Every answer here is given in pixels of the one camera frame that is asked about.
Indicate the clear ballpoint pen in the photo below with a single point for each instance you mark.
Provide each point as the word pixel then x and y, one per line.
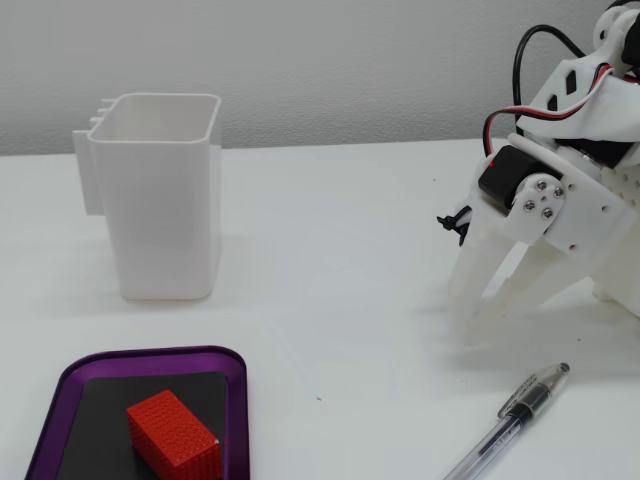
pixel 520 412

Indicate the red textured cube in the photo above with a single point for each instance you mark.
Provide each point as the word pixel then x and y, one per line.
pixel 175 430

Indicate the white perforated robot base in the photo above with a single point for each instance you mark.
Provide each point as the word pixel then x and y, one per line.
pixel 625 185

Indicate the purple metal tin box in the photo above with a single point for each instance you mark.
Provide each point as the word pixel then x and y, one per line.
pixel 55 410

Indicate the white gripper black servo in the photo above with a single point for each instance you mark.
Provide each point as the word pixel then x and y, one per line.
pixel 582 212

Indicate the white plastic bin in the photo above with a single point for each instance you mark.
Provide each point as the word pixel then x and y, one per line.
pixel 160 210

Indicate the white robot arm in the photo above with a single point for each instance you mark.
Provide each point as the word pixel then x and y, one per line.
pixel 600 112

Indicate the black zip tie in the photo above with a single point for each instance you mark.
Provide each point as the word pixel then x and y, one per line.
pixel 450 221

